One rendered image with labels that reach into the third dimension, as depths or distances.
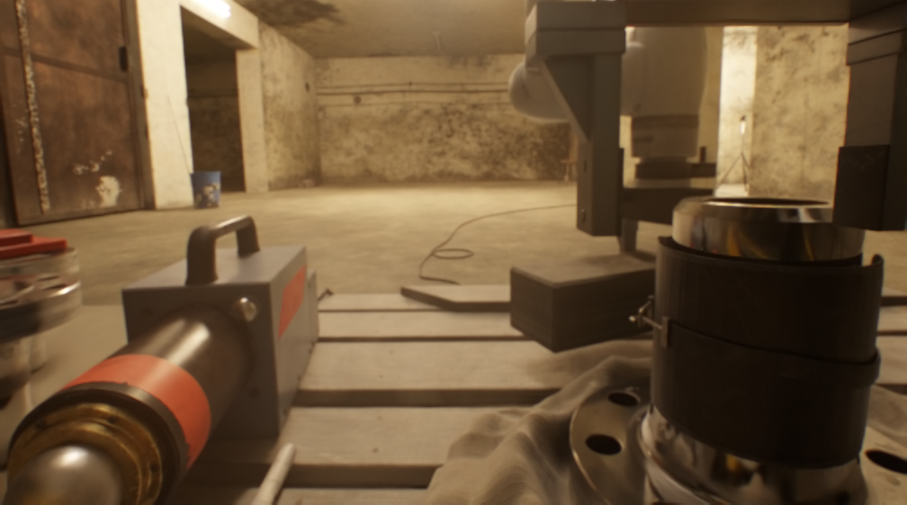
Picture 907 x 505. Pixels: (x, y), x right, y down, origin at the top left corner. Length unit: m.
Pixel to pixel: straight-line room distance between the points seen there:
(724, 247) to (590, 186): 0.14
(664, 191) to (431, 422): 0.43
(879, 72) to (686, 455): 0.26
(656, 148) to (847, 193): 0.39
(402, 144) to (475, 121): 1.83
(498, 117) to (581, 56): 10.61
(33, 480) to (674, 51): 0.70
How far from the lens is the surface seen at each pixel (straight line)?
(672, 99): 0.66
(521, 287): 0.59
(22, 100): 4.84
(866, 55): 0.30
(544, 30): 0.21
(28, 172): 4.78
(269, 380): 0.51
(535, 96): 0.72
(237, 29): 8.10
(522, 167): 10.83
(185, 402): 0.37
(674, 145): 0.66
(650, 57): 0.67
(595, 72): 0.21
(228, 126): 12.20
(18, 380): 0.90
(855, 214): 0.29
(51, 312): 0.82
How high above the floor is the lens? 0.42
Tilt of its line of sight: 7 degrees down
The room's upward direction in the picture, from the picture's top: 1 degrees counter-clockwise
